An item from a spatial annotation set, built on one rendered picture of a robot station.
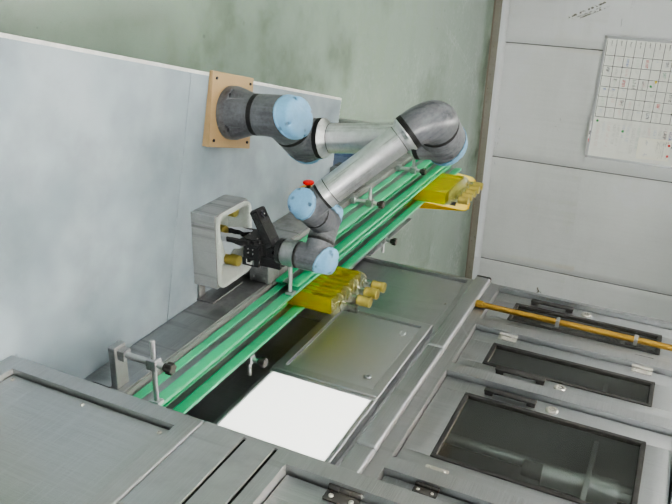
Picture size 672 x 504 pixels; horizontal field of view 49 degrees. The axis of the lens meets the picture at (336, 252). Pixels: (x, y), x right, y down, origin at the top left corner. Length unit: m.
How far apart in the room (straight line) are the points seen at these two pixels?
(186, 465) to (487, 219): 7.33
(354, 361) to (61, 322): 0.89
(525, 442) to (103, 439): 1.13
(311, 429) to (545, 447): 0.62
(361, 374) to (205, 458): 0.94
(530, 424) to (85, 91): 1.42
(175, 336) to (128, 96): 0.64
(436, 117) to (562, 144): 6.21
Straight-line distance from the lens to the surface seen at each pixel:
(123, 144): 1.83
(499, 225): 8.44
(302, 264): 1.99
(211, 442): 1.37
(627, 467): 2.09
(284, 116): 1.99
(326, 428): 1.97
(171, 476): 1.31
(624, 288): 8.46
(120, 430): 1.44
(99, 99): 1.76
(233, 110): 2.07
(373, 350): 2.30
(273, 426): 1.97
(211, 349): 1.99
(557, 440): 2.12
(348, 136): 2.07
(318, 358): 2.25
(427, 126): 1.86
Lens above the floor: 1.93
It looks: 23 degrees down
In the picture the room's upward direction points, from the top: 102 degrees clockwise
